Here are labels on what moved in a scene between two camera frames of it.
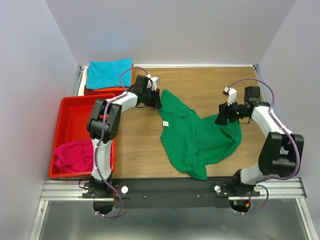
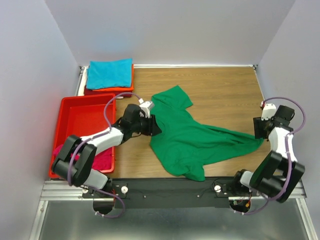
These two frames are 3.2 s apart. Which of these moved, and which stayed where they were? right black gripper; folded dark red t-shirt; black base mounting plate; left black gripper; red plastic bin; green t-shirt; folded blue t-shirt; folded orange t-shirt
Moved: right black gripper; green t-shirt; left black gripper
Stayed: folded orange t-shirt; black base mounting plate; folded blue t-shirt; red plastic bin; folded dark red t-shirt
